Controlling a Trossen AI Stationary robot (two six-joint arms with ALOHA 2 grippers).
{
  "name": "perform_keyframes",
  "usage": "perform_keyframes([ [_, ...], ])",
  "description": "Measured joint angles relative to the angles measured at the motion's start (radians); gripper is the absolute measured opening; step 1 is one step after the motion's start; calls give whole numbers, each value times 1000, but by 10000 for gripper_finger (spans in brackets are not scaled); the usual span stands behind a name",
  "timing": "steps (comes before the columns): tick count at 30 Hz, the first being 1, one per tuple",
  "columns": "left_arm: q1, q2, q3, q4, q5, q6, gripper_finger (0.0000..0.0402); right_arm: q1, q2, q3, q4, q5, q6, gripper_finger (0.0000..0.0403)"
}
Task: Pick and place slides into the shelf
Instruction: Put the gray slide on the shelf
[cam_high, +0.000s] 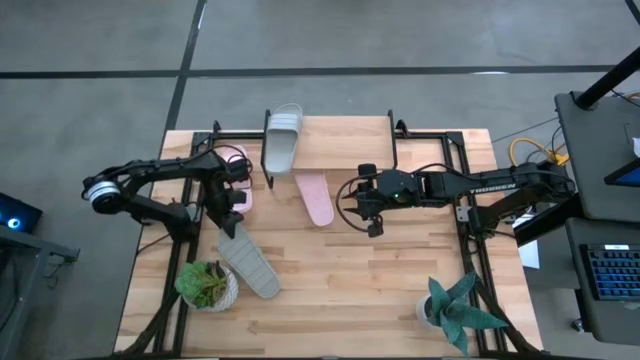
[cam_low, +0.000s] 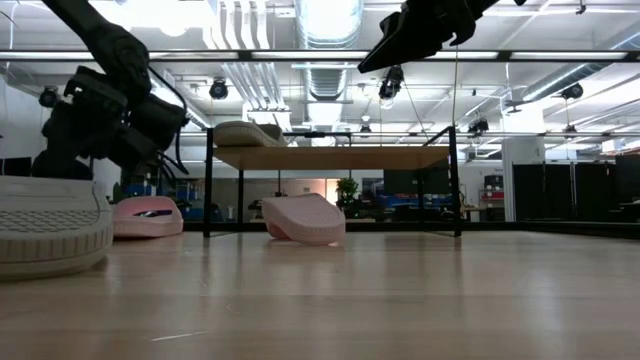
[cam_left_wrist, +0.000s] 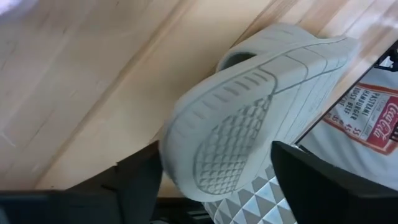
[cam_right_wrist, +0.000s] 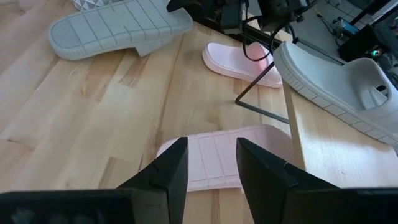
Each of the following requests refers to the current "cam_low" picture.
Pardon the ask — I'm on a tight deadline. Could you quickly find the black hanging ceiling camera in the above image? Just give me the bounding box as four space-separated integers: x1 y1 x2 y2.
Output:
378 64 406 101

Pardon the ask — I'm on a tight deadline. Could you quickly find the thin hanging cable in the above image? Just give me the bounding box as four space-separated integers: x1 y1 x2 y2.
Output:
451 44 461 127

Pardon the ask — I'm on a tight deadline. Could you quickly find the pink rubber slide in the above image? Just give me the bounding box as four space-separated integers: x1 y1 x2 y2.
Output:
112 195 185 239
261 192 347 247

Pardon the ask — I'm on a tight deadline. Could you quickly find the background potted green plant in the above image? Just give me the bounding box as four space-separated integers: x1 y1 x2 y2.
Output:
335 177 360 219

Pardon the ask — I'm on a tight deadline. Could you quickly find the grey rubber slide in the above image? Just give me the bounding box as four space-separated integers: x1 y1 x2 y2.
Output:
213 120 290 148
0 174 115 281

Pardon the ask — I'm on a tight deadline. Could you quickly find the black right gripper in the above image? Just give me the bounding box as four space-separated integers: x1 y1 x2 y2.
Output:
357 0 501 75

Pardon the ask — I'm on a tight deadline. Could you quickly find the dark wall monitor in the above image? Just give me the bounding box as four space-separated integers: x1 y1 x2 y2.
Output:
0 156 33 177

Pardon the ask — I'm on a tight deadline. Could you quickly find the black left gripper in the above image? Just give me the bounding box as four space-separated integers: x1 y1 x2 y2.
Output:
30 64 190 182

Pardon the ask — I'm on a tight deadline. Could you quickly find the black overhead frame bar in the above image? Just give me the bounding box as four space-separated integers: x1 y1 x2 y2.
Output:
0 48 640 63

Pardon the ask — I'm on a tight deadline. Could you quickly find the black room partition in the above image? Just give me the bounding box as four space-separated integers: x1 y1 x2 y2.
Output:
512 154 640 224

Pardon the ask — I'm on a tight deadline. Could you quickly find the black frame wooden shelf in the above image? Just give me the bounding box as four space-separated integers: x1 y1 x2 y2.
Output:
202 125 464 239

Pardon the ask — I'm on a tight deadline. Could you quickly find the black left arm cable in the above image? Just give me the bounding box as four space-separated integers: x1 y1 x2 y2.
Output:
148 67 192 177

